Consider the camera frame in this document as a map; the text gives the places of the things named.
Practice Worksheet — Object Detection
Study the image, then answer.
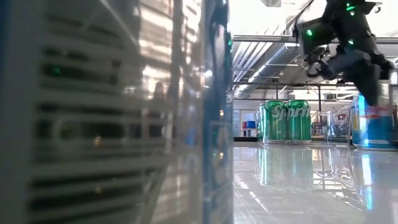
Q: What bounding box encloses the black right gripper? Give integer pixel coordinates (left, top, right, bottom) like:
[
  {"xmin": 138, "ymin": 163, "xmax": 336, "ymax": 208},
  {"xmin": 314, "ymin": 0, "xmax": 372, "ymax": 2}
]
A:
[{"xmin": 293, "ymin": 17, "xmax": 396, "ymax": 108}]

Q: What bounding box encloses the light blue Red Bull can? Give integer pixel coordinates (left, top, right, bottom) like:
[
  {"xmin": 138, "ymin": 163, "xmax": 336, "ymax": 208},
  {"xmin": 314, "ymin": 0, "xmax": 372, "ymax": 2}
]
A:
[{"xmin": 356, "ymin": 80, "xmax": 396, "ymax": 151}]

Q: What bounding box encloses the green Sprite can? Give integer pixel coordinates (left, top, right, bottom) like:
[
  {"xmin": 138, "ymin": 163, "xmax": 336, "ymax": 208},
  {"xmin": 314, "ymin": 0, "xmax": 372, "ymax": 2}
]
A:
[
  {"xmin": 257, "ymin": 102, "xmax": 267, "ymax": 143},
  {"xmin": 263, "ymin": 99, "xmax": 289, "ymax": 144},
  {"xmin": 286, "ymin": 99, "xmax": 313, "ymax": 144}
]

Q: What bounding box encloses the white blue Spindrift can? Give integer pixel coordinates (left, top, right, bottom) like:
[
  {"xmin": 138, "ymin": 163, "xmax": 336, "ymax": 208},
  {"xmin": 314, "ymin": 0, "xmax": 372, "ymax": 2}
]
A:
[
  {"xmin": 350, "ymin": 93, "xmax": 361, "ymax": 147},
  {"xmin": 0, "ymin": 0, "xmax": 234, "ymax": 224}
]

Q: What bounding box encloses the clear plastic bin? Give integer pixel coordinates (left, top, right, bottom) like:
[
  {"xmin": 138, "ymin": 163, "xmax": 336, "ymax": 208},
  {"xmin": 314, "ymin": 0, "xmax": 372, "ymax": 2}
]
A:
[{"xmin": 255, "ymin": 102, "xmax": 354, "ymax": 146}]

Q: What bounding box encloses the grey metal shelf rack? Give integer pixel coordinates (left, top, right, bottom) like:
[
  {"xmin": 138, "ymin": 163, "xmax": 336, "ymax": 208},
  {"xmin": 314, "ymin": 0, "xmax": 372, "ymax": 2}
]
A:
[{"xmin": 241, "ymin": 120, "xmax": 257, "ymax": 138}]

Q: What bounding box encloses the silver ceiling duct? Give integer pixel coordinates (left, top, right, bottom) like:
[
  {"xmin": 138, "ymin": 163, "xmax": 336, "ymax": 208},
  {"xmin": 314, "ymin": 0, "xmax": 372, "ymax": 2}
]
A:
[{"xmin": 236, "ymin": 43, "xmax": 301, "ymax": 99}]

